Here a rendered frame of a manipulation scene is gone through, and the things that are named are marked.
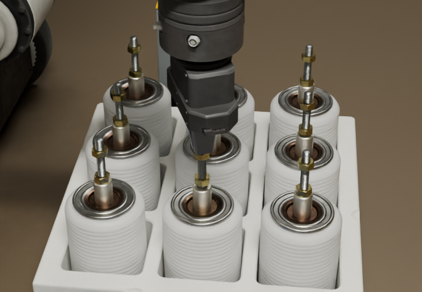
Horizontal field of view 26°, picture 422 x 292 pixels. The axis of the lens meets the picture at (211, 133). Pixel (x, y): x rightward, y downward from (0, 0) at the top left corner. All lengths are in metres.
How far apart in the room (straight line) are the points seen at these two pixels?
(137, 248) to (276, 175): 0.20
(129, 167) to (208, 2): 0.34
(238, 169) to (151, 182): 0.12
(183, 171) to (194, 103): 0.23
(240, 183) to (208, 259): 0.14
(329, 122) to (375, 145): 0.39
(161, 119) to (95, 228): 0.26
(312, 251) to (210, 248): 0.12
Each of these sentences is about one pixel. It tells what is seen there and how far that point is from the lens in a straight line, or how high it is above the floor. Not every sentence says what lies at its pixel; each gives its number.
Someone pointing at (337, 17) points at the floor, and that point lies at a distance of 2.02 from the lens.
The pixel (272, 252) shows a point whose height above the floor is 0.22.
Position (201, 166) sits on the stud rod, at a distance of 1.04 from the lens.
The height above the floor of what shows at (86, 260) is 0.19.
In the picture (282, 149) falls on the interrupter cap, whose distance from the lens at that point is 1.17.
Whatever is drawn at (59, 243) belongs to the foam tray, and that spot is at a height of 0.18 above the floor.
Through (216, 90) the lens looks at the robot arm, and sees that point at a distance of 0.94.
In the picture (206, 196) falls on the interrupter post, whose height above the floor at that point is 0.27.
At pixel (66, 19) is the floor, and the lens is 2.02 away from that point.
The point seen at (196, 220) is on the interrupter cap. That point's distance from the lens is 1.06.
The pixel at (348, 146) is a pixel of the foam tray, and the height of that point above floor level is 0.18.
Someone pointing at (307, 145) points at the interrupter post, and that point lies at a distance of 1.16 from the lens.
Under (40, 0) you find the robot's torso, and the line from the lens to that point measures 1.36.
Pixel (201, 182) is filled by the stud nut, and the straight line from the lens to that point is 1.05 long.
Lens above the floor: 0.95
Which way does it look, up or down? 36 degrees down
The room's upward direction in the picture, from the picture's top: straight up
